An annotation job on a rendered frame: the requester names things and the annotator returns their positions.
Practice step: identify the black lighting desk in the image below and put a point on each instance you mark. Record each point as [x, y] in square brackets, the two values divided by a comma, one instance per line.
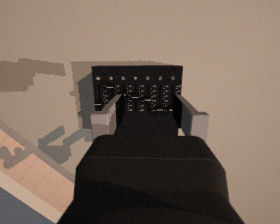
[148, 96]

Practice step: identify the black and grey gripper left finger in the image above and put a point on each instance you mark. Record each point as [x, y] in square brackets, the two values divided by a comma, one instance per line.
[104, 122]

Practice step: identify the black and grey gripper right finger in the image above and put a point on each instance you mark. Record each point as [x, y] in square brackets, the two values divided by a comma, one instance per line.
[192, 122]

